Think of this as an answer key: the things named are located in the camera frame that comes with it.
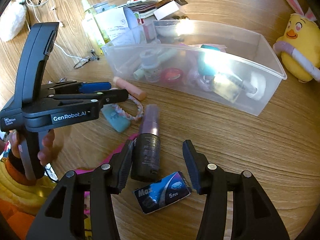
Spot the pink white braided hairband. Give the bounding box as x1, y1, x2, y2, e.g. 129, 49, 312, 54
111, 95, 144, 122

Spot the light blue small bottle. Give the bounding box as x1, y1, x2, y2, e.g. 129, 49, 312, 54
101, 105, 131, 133

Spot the peach lip balm tube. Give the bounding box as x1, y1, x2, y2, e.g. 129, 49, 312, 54
113, 76, 147, 101

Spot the pale green tube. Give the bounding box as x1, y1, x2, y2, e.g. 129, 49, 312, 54
133, 48, 177, 83

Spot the white pill bottle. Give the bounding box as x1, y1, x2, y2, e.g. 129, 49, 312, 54
139, 49, 161, 83

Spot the pink round tin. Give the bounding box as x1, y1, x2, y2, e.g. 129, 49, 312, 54
161, 68, 184, 84

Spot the purple spray bottle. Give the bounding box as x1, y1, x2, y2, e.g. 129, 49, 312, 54
131, 104, 161, 182

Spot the blue Max blade box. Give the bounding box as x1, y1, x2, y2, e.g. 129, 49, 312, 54
133, 171, 192, 215

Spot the clear plastic storage bin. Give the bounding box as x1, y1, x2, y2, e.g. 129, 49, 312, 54
103, 20, 287, 116

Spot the left hand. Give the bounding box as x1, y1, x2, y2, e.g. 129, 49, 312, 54
9, 129, 55, 166

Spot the metal nail clipper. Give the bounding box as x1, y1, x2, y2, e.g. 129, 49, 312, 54
88, 49, 100, 61

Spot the green spray bottle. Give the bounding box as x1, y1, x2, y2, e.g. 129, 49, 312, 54
81, 0, 110, 55

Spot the glass bowl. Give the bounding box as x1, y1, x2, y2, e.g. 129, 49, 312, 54
152, 20, 184, 37

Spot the white card box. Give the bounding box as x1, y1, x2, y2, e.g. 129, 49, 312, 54
153, 1, 186, 20

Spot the yellow chick plush toy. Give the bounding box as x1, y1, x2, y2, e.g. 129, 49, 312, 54
273, 0, 319, 83

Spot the wire ring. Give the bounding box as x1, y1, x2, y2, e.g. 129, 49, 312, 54
73, 57, 91, 70

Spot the white charging cable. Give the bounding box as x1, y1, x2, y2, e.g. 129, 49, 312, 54
24, 0, 89, 62

